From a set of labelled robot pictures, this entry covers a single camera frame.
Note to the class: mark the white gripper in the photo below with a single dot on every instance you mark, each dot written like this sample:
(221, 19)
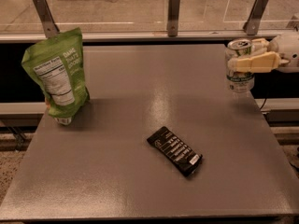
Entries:
(289, 50)

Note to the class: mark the silver green 7up can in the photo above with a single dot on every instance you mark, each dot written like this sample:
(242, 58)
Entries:
(239, 77)

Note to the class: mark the black snack bar wrapper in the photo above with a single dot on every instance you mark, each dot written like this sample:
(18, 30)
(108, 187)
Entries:
(184, 158)

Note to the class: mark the clear glass barrier panel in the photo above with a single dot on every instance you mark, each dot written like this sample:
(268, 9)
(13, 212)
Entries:
(19, 16)

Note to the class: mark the green snack bag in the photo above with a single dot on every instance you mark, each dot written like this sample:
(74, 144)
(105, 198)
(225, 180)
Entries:
(56, 66)

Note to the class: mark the right metal bracket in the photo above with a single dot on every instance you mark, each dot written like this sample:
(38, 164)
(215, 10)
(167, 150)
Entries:
(251, 26)

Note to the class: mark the metal bracket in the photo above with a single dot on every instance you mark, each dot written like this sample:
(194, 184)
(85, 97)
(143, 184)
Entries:
(43, 11)
(172, 17)
(251, 26)

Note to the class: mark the middle metal bracket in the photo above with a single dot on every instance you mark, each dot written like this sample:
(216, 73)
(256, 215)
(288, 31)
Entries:
(172, 17)

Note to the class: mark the left metal bracket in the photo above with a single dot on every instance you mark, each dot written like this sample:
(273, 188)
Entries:
(43, 11)

